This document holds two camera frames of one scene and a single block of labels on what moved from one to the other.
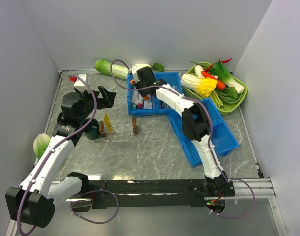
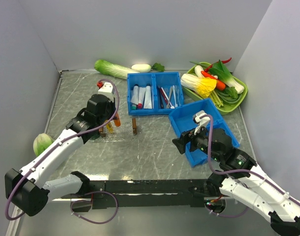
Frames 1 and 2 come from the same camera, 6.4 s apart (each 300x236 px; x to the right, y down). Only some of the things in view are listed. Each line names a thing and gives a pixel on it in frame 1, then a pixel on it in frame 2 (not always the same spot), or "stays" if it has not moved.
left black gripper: [107, 101] to [112, 105]
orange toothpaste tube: [146, 97] to [117, 120]
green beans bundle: [227, 98] stays
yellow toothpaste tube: [108, 124] stays
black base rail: [114, 193] stays
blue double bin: [225, 141] stays
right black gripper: [142, 94] to [185, 137]
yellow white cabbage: [203, 86] stays
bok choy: [218, 69] stays
